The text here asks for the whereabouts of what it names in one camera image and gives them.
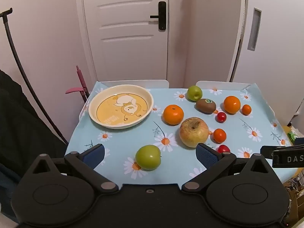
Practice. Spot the cream yellow cartoon plate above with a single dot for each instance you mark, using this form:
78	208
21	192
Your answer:
111	117

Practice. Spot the small green apple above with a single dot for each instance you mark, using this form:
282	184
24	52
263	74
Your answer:
194	93

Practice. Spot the brown kiwi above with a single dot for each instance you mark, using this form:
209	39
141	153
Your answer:
206	106

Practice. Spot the large orange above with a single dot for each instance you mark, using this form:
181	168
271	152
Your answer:
173	115

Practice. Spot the orange tomato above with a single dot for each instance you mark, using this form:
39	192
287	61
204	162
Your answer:
219	135

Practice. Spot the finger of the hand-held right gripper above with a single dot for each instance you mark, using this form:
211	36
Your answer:
289	159

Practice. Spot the green packet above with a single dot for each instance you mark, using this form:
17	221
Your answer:
292	136

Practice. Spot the yellow blemished apple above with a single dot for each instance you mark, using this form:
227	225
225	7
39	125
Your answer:
194	133

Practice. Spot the medium orange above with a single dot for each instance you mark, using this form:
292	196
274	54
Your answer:
231	104

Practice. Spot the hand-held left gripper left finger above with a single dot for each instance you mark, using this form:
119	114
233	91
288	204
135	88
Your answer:
94	156

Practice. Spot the dark cloth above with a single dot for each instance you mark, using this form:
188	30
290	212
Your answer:
19	128

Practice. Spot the large green apple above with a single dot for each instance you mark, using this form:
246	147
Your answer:
148	158

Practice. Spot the white panelled door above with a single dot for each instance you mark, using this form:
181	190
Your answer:
123	59

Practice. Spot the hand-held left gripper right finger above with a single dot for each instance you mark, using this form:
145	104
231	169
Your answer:
206	156

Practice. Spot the red cherry tomato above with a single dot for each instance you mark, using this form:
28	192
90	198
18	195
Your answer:
224	148
221	117

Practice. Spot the blue daisy tablecloth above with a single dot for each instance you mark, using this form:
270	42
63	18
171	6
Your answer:
118	144

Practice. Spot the white wardrobe door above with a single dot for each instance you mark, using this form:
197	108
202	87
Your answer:
277	71

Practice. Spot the cardboard box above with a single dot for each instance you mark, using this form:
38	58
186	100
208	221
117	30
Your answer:
295	190

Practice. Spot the black curved pole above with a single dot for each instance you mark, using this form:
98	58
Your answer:
14	52

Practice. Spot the tiny orange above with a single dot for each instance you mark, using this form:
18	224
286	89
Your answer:
246	109

